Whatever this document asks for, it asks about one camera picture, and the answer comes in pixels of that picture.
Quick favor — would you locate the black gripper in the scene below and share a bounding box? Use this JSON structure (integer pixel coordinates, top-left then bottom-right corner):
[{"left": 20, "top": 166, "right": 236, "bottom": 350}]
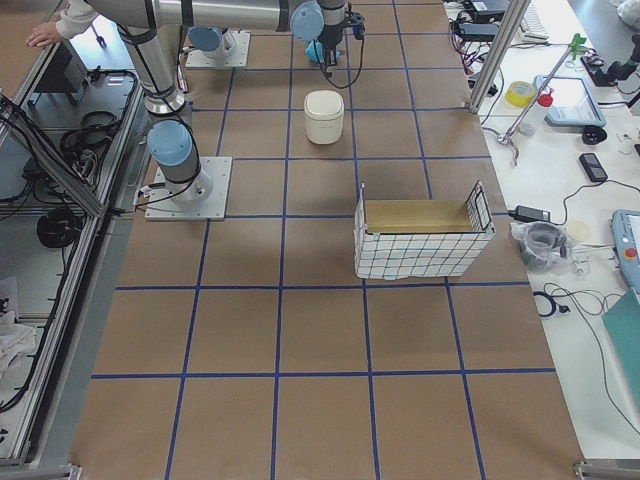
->
[{"left": 318, "top": 21, "right": 345, "bottom": 69}]

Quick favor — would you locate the white trash can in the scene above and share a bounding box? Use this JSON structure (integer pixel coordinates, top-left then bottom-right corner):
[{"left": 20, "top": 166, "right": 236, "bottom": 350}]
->
[{"left": 304, "top": 90, "right": 344, "bottom": 145}]

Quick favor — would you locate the white sleeved forearm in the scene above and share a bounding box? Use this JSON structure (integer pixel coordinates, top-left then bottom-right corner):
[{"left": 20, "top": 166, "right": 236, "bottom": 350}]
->
[{"left": 55, "top": 0, "right": 99, "bottom": 39}]

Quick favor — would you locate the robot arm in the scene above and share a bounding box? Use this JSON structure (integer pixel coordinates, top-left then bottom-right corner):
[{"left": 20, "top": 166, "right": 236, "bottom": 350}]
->
[
  {"left": 89, "top": 1, "right": 364, "bottom": 120},
  {"left": 187, "top": 26, "right": 236, "bottom": 55}
]

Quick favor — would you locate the person's hand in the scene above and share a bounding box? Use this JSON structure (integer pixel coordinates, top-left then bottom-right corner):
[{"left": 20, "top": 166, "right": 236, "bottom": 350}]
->
[{"left": 26, "top": 22, "right": 64, "bottom": 48}]

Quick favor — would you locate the blue teddy bear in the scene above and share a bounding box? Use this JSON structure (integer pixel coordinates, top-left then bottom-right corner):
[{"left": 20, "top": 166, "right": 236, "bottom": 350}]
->
[{"left": 305, "top": 40, "right": 326, "bottom": 65}]

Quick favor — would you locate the yellow tape roll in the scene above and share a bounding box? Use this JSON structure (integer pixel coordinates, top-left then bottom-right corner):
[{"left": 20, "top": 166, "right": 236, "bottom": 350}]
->
[{"left": 504, "top": 81, "right": 537, "bottom": 109}]

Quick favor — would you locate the red capped bottle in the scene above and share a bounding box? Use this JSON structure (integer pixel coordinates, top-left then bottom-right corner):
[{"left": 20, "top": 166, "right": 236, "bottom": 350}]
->
[{"left": 518, "top": 89, "right": 553, "bottom": 136}]

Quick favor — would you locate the blue teach pendant tablet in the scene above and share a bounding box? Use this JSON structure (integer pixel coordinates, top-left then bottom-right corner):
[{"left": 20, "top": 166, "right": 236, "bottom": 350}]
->
[{"left": 545, "top": 76, "right": 606, "bottom": 127}]

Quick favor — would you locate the black power adapter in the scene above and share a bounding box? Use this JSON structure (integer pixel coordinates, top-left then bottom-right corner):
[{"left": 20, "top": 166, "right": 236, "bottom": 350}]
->
[{"left": 508, "top": 205, "right": 551, "bottom": 223}]

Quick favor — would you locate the black phone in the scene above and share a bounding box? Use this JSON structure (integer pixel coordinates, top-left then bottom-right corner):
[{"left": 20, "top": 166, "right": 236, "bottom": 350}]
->
[{"left": 579, "top": 153, "right": 608, "bottom": 183}]

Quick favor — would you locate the plastic bag with black parts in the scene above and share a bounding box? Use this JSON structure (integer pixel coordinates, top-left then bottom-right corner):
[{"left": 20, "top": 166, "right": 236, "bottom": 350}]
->
[{"left": 510, "top": 221, "right": 578, "bottom": 275}]

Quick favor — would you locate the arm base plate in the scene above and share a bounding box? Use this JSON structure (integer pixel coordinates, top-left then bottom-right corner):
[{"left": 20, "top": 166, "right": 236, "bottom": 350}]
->
[
  {"left": 186, "top": 29, "right": 251, "bottom": 70},
  {"left": 145, "top": 156, "right": 232, "bottom": 221}
]

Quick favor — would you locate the aluminium frame post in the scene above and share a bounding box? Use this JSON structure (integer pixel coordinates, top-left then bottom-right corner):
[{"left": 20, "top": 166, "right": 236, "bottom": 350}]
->
[{"left": 468, "top": 0, "right": 530, "bottom": 113}]

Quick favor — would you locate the wire basket with checked cloth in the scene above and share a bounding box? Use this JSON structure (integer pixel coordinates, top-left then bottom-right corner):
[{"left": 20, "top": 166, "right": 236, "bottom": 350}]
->
[{"left": 354, "top": 182, "right": 496, "bottom": 280}]

